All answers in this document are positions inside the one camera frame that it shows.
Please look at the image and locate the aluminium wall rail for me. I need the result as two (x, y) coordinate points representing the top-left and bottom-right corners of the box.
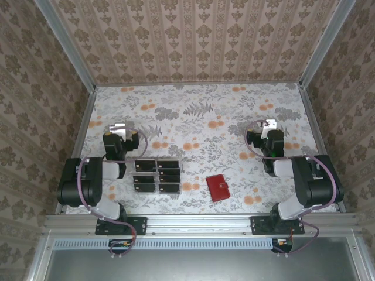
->
(94, 80), (302, 87)

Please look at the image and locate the black electronics connector box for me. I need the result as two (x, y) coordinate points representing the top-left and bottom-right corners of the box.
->
(271, 237), (294, 254)
(108, 238), (133, 254)

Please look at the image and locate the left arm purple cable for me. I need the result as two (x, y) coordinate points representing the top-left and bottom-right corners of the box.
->
(78, 126), (149, 260)

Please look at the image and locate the slotted white cable duct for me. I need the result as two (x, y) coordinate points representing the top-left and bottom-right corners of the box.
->
(54, 238), (275, 251)

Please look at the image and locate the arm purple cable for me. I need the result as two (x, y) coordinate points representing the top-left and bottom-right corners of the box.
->
(244, 119), (338, 258)
(78, 126), (149, 260)

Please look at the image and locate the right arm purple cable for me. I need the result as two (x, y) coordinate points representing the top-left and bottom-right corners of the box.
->
(244, 119), (338, 258)

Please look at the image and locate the red leather card holder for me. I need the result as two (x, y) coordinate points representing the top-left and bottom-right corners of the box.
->
(206, 174), (230, 203)

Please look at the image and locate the aluminium frame post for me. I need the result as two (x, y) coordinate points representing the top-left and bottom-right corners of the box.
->
(298, 0), (357, 88)
(33, 0), (97, 92)

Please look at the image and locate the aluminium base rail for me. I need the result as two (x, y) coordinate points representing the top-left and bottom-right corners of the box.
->
(42, 213), (363, 238)

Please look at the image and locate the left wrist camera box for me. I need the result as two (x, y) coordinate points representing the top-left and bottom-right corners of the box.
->
(109, 122), (130, 141)

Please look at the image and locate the aluminium side rail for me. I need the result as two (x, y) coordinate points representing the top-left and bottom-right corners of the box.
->
(55, 86), (97, 214)
(298, 83), (346, 213)

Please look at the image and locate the grey metal panel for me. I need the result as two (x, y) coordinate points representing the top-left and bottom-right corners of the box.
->
(28, 236), (375, 281)

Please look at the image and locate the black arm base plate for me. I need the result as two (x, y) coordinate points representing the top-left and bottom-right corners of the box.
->
(250, 215), (305, 236)
(95, 215), (148, 237)

